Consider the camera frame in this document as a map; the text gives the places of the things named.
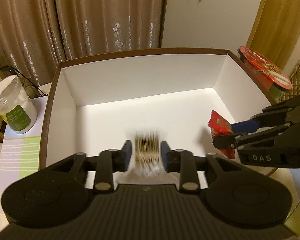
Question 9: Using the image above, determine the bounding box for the red candy packet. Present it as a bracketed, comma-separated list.
[207, 110, 235, 159]

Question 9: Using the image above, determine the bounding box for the cotton swab bag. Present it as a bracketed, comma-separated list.
[126, 129, 169, 185]

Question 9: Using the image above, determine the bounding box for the red lid noodle cup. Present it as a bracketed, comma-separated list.
[237, 46, 292, 102]

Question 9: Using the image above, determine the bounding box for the brown cardboard box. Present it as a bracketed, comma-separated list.
[38, 47, 278, 190]

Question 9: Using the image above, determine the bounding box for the checkered tablecloth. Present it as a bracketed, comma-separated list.
[0, 96, 51, 235]

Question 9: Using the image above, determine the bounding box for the white plastic jar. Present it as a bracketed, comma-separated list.
[0, 75, 38, 134]

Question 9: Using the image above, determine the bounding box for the beige curtain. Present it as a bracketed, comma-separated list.
[0, 0, 165, 86]

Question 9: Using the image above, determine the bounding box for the black cable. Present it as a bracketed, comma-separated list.
[0, 65, 50, 98]

